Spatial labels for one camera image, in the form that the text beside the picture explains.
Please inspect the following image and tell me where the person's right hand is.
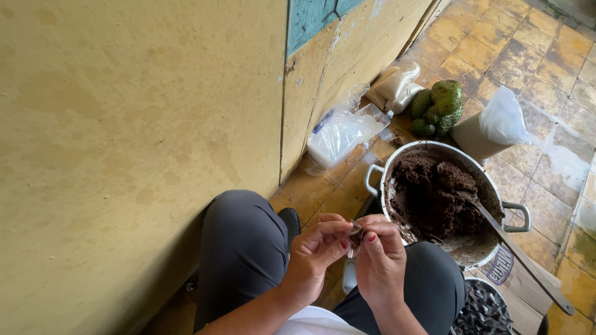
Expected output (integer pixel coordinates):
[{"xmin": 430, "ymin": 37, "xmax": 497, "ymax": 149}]
[{"xmin": 354, "ymin": 213, "xmax": 409, "ymax": 313}]

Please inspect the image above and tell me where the person's left hand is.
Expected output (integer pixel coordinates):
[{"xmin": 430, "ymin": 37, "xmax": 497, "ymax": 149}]
[{"xmin": 278, "ymin": 213, "xmax": 355, "ymax": 309}]

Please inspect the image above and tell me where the brown candy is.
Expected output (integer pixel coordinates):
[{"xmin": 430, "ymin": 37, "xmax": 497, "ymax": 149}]
[{"xmin": 348, "ymin": 222, "xmax": 367, "ymax": 257}]

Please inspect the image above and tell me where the black shoe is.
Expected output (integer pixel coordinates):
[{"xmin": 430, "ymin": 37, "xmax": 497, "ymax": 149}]
[{"xmin": 278, "ymin": 207, "xmax": 302, "ymax": 248}]

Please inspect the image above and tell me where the person's white shirt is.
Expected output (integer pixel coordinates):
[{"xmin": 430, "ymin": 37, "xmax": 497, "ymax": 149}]
[{"xmin": 274, "ymin": 305, "xmax": 369, "ymax": 335}]

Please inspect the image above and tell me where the brown sweet paste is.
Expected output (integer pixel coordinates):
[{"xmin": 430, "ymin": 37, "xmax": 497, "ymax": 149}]
[{"xmin": 386, "ymin": 148, "xmax": 503, "ymax": 243}]

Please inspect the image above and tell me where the large metal pot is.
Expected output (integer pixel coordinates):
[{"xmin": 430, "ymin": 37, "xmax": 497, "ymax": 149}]
[{"xmin": 363, "ymin": 141, "xmax": 532, "ymax": 270}]

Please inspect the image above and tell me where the bowl of dark wrapped candies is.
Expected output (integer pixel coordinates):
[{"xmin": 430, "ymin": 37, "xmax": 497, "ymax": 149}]
[{"xmin": 449, "ymin": 276, "xmax": 516, "ymax": 335}]

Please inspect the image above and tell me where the bag of clear plastic wrappers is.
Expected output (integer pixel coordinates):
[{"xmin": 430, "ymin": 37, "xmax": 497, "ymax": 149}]
[{"xmin": 305, "ymin": 84, "xmax": 392, "ymax": 177}]

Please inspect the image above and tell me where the long wooden spoon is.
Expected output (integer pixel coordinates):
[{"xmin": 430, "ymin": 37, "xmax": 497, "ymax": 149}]
[{"xmin": 455, "ymin": 188, "xmax": 576, "ymax": 316}]

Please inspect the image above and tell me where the flat brown cardboard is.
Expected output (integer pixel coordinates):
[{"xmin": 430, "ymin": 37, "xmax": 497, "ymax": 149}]
[{"xmin": 465, "ymin": 244, "xmax": 564, "ymax": 335}]

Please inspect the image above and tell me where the small green soursop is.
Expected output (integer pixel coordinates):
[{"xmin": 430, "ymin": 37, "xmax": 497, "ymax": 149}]
[{"xmin": 411, "ymin": 118, "xmax": 437, "ymax": 137}]

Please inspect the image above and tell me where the elongated green soursop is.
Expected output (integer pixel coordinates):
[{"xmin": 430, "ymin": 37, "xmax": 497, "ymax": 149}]
[{"xmin": 435, "ymin": 106, "xmax": 464, "ymax": 138}]

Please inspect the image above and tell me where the medium green soursop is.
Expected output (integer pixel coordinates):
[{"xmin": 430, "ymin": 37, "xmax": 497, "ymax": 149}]
[{"xmin": 409, "ymin": 89, "xmax": 434, "ymax": 120}]

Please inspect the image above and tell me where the plastic bag of white sugar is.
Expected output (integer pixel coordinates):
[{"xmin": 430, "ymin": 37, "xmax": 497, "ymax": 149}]
[{"xmin": 450, "ymin": 86, "xmax": 532, "ymax": 167}]

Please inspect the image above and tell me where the plastic bag of brownish sugar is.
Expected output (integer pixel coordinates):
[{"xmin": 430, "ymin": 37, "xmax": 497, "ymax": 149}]
[{"xmin": 365, "ymin": 62, "xmax": 425, "ymax": 115}]

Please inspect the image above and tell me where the large green soursop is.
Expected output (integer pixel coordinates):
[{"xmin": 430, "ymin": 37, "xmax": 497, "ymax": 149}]
[{"xmin": 430, "ymin": 79, "xmax": 464, "ymax": 117}]

